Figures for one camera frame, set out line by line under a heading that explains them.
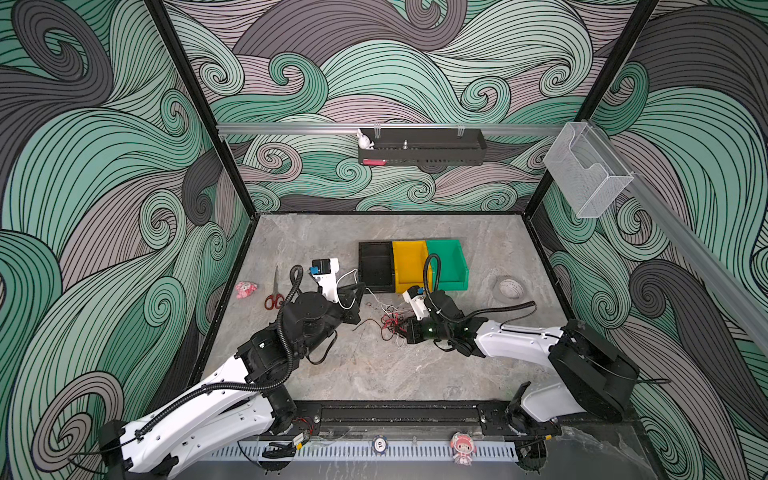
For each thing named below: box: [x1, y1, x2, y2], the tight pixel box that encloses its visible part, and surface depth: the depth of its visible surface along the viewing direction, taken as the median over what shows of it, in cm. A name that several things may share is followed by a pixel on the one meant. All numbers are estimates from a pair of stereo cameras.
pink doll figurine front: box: [450, 431, 476, 466], surface depth 68 cm
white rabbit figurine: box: [356, 128, 375, 150], surface depth 87 cm
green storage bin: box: [425, 239, 469, 291], surface depth 104 cm
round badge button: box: [372, 434, 389, 454], surface depth 71 cm
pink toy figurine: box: [235, 281, 259, 299], surface depth 97 cm
